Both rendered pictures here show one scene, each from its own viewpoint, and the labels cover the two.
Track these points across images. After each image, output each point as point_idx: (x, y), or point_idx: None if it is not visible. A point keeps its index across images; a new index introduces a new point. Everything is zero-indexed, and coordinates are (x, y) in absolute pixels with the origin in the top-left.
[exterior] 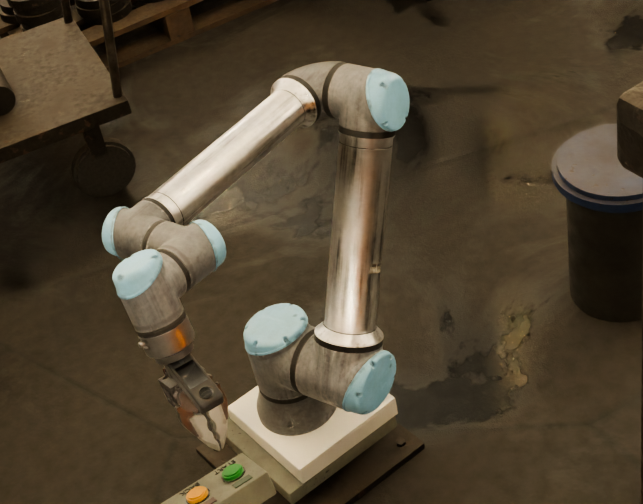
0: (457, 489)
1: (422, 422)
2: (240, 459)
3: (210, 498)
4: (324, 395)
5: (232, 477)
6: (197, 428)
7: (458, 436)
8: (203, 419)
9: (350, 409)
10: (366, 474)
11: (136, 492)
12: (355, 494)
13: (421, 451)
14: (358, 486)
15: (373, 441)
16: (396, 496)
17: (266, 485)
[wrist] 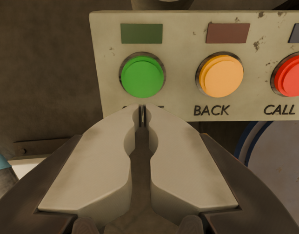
0: (16, 107)
1: (7, 156)
2: (113, 106)
3: (212, 43)
4: (11, 185)
5: (151, 58)
6: (200, 154)
7: None
8: (163, 172)
9: (3, 161)
10: (51, 146)
11: (155, 213)
12: (63, 139)
13: (18, 140)
14: (59, 142)
15: (31, 155)
16: (46, 125)
17: (107, 10)
